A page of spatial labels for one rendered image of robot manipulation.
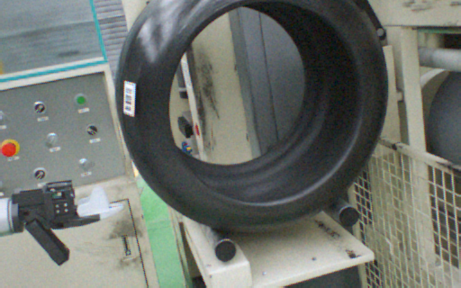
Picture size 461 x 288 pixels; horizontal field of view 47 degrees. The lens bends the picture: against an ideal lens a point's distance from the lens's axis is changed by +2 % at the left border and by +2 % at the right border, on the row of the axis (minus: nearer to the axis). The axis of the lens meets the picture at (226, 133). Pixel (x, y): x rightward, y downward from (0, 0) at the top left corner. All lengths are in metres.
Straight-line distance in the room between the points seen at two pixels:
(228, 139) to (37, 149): 0.61
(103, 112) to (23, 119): 0.23
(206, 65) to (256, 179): 0.33
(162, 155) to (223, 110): 0.43
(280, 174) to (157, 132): 0.47
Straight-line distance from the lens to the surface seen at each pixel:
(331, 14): 1.06
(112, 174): 1.72
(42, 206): 1.14
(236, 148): 1.43
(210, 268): 1.13
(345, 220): 1.17
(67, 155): 1.71
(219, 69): 1.38
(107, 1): 10.27
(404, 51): 1.52
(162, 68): 0.98
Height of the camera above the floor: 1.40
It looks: 14 degrees down
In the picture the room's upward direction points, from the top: 10 degrees counter-clockwise
